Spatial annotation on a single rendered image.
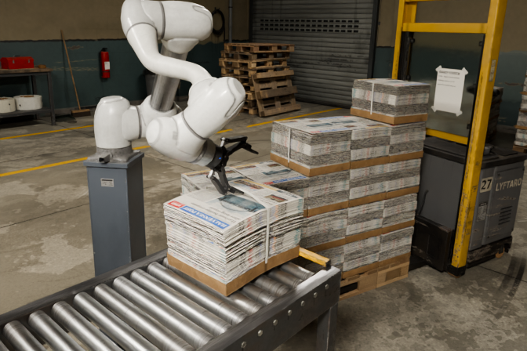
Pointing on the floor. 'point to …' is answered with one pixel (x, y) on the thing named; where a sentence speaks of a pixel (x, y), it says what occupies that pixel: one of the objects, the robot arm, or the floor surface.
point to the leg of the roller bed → (327, 329)
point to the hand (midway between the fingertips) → (246, 170)
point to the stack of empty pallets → (245, 63)
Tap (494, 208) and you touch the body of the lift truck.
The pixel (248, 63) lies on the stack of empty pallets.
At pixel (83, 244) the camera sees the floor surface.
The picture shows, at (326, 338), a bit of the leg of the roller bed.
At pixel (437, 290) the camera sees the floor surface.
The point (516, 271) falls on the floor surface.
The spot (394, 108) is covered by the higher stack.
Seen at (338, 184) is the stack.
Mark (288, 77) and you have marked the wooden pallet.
